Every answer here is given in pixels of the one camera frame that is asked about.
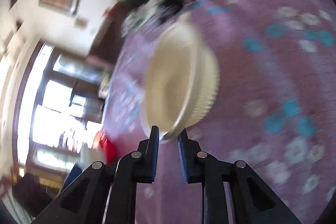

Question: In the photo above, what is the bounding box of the cream ribbed bowl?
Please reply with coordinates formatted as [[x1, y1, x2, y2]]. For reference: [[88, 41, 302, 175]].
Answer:
[[141, 21, 220, 143]]

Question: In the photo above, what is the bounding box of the purple floral tablecloth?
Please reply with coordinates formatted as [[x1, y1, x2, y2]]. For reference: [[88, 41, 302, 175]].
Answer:
[[103, 0, 335, 223]]

